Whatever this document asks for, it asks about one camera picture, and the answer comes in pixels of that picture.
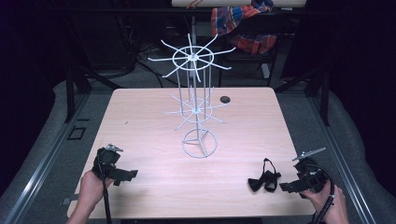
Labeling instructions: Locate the black chair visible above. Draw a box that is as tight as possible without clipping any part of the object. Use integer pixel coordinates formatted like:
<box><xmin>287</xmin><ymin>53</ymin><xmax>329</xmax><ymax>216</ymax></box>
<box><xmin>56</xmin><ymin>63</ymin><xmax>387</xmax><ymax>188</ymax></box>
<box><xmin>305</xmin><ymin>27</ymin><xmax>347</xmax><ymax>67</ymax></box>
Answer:
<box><xmin>217</xmin><ymin>12</ymin><xmax>283</xmax><ymax>88</ymax></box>

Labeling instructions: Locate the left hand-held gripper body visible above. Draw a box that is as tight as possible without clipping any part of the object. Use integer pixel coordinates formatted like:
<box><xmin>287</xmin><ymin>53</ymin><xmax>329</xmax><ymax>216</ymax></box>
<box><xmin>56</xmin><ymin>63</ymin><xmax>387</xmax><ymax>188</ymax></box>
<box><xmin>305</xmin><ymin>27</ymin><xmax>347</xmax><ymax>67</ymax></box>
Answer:
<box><xmin>91</xmin><ymin>143</ymin><xmax>126</xmax><ymax>182</ymax></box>

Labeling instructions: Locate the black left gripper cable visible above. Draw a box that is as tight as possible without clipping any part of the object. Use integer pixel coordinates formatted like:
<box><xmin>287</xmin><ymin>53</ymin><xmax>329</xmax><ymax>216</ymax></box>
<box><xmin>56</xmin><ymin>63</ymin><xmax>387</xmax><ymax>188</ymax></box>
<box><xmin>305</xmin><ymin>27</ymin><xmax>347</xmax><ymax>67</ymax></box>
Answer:
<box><xmin>96</xmin><ymin>152</ymin><xmax>113</xmax><ymax>224</ymax></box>

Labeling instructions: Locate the person's right hand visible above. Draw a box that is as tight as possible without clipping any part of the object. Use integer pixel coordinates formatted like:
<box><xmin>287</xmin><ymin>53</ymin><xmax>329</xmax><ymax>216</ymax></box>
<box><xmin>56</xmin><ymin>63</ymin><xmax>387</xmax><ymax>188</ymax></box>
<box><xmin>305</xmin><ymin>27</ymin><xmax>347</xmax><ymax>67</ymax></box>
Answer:
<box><xmin>299</xmin><ymin>181</ymin><xmax>350</xmax><ymax>224</ymax></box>

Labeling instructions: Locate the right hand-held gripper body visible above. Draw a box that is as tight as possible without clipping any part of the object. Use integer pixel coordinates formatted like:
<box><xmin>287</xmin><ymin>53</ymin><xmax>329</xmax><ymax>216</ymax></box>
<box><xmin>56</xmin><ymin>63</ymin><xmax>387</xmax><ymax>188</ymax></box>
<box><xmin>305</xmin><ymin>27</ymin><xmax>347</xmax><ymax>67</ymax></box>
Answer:
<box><xmin>291</xmin><ymin>147</ymin><xmax>332</xmax><ymax>194</ymax></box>

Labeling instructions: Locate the black bow tie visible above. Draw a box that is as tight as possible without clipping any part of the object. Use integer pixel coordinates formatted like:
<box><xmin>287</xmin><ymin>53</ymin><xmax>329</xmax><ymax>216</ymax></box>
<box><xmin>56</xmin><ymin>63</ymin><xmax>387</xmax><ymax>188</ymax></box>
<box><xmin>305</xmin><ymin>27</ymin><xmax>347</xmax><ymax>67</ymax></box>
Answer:
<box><xmin>247</xmin><ymin>157</ymin><xmax>282</xmax><ymax>193</ymax></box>

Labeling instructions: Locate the person's left hand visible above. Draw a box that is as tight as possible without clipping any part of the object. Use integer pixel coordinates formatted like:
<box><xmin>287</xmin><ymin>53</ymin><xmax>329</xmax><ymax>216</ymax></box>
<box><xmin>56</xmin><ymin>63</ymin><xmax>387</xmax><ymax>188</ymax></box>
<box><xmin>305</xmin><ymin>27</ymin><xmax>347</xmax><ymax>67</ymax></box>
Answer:
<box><xmin>77</xmin><ymin>170</ymin><xmax>115</xmax><ymax>214</ymax></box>

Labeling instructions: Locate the plaid cloth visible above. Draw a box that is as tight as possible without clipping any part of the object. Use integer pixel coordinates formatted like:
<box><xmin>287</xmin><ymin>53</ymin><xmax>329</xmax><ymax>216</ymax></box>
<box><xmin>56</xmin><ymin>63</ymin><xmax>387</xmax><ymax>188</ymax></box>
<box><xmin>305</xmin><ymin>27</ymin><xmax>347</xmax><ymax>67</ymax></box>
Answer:
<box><xmin>210</xmin><ymin>0</ymin><xmax>278</xmax><ymax>56</ymax></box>

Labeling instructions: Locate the white wire display rack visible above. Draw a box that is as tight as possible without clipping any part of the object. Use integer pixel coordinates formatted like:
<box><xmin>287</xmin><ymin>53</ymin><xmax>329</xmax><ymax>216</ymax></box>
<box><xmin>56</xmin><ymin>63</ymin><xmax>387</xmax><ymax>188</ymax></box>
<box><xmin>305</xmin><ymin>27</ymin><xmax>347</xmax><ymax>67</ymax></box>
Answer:
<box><xmin>147</xmin><ymin>33</ymin><xmax>237</xmax><ymax>160</ymax></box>

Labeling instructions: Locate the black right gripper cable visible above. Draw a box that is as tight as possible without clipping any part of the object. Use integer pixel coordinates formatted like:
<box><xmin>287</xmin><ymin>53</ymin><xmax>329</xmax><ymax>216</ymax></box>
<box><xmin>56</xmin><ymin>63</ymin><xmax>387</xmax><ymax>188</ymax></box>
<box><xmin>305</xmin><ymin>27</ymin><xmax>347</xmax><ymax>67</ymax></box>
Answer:
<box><xmin>311</xmin><ymin>163</ymin><xmax>337</xmax><ymax>224</ymax></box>

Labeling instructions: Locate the black metal stand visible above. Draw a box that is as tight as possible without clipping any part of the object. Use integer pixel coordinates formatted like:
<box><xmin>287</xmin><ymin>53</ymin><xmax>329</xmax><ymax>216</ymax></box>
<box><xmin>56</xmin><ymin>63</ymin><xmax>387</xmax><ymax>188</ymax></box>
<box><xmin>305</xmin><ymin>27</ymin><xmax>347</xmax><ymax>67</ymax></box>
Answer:
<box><xmin>63</xmin><ymin>63</ymin><xmax>120</xmax><ymax>124</ymax></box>
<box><xmin>274</xmin><ymin>66</ymin><xmax>332</xmax><ymax>127</ymax></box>

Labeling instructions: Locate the aluminium floor rail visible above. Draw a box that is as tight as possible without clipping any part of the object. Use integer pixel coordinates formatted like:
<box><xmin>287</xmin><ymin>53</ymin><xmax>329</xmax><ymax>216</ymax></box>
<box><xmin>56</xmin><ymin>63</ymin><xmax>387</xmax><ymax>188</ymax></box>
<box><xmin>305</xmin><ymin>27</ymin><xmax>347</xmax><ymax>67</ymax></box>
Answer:
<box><xmin>2</xmin><ymin>92</ymin><xmax>92</xmax><ymax>224</ymax></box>
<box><xmin>306</xmin><ymin>94</ymin><xmax>379</xmax><ymax>224</ymax></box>

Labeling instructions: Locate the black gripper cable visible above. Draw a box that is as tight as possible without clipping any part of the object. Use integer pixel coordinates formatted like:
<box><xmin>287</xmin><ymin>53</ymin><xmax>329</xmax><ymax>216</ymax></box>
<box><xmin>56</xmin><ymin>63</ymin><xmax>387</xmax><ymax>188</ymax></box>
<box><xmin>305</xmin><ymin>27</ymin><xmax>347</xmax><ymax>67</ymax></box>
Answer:
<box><xmin>96</xmin><ymin>152</ymin><xmax>113</xmax><ymax>224</ymax></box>
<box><xmin>311</xmin><ymin>163</ymin><xmax>337</xmax><ymax>224</ymax></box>

